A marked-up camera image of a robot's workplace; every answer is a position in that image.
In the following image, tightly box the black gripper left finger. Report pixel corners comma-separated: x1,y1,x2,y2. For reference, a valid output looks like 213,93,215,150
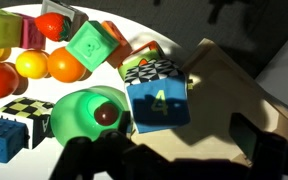
49,137,94,180

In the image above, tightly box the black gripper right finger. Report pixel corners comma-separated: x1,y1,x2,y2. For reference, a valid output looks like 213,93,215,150
229,113,287,180

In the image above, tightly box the blue number four block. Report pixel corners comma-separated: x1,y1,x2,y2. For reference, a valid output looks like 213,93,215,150
124,60,190,133

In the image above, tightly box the checkered yellow black block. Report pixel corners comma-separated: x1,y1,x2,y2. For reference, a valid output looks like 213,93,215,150
0,97,54,149

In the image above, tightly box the blue studded block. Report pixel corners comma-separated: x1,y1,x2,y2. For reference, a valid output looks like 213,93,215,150
0,118,27,163

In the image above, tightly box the wooden tray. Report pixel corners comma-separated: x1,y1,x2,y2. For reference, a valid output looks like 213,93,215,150
131,39,288,165

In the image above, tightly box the orange soft block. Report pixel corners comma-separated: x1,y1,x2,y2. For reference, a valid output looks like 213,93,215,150
100,20,134,70

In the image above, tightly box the green soft block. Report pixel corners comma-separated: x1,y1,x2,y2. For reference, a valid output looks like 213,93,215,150
66,21,119,72

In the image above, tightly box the orange green picture block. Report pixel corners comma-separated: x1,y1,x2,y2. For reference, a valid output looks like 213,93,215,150
117,40,168,81

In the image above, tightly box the magenta soft block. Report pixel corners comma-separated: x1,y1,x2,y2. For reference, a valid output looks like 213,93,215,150
19,13,46,50

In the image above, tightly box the grey black-white block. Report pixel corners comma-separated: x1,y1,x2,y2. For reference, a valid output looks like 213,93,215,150
41,0,89,41

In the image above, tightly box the yellow-green soft block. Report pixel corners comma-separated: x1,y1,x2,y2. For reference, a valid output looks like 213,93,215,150
0,9,22,49

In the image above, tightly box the green plastic bowl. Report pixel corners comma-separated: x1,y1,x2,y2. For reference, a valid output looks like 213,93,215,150
50,86,129,145

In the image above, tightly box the dark red plum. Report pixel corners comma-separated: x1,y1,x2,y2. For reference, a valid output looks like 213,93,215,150
94,103,119,126

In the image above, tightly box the orange fruit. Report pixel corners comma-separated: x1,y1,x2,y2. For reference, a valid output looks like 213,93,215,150
47,47,86,83

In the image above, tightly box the red strawberry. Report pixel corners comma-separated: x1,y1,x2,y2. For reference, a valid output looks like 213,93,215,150
34,12,71,42

